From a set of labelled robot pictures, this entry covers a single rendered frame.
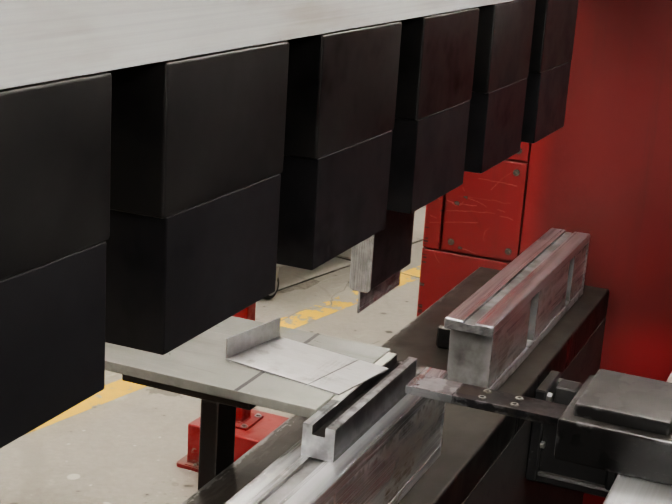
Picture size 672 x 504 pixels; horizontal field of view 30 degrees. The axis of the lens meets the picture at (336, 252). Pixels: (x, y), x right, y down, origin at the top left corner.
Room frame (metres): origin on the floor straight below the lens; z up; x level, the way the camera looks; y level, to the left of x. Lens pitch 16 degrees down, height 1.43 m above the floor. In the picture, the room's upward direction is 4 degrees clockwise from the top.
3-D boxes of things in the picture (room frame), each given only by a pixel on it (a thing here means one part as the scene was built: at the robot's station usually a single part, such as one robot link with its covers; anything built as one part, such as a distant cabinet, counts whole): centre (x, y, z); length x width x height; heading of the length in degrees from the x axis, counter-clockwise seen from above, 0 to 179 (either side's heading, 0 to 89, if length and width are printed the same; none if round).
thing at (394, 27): (0.93, 0.03, 1.26); 0.15 x 0.09 x 0.17; 157
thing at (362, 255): (1.09, -0.04, 1.13); 0.10 x 0.02 x 0.10; 157
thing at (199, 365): (1.14, 0.10, 1.00); 0.26 x 0.18 x 0.01; 67
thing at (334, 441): (1.07, -0.03, 0.99); 0.20 x 0.03 x 0.03; 157
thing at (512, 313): (1.59, -0.25, 0.92); 0.50 x 0.06 x 0.10; 157
